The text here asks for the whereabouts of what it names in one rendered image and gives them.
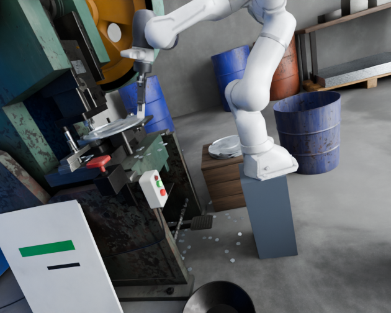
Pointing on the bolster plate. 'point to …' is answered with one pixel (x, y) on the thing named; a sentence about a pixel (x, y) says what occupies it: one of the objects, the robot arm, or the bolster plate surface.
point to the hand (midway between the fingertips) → (141, 110)
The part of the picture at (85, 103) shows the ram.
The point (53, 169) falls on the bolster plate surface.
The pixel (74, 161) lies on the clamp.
